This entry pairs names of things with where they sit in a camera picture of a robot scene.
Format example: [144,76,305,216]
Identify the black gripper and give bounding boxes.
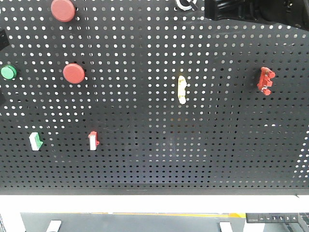
[205,0,309,30]

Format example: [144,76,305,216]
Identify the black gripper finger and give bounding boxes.
[0,29,10,51]

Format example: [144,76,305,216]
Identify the green round button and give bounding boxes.
[0,64,17,80]

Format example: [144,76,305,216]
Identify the upper red round button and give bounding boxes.
[51,0,75,22]

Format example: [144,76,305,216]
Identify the red round button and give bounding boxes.
[63,63,85,84]
[51,0,75,22]

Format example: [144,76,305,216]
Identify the lower red round button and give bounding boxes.
[63,63,85,84]

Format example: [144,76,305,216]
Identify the black perforated pegboard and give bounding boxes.
[0,0,309,195]

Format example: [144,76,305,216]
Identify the white black rotary knob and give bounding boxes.
[175,0,198,11]

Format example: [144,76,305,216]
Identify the black desk control panel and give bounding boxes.
[245,213,298,223]

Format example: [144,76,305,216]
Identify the red plastic clip switch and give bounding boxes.
[257,67,276,96]

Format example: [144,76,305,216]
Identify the green white toggle switch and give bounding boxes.
[29,132,43,151]

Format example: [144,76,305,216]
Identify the yellow white switch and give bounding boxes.
[177,75,187,104]

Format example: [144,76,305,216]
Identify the red white toggle switch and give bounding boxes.
[88,131,100,151]

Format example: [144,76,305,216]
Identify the white table frame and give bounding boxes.
[0,195,309,232]

